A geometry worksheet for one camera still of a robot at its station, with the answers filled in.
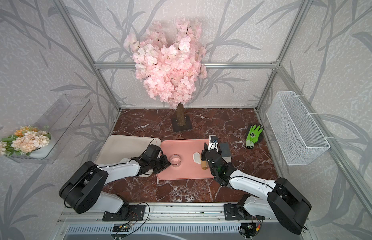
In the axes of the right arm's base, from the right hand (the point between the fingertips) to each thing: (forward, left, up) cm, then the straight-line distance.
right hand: (206, 143), depth 84 cm
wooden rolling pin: (-9, +1, -11) cm, 14 cm away
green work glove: (+13, -34, -13) cm, 38 cm away
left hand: (-7, +21, -12) cm, 25 cm away
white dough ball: (-3, +6, -11) cm, 13 cm away
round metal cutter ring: (-4, +19, -13) cm, 23 cm away
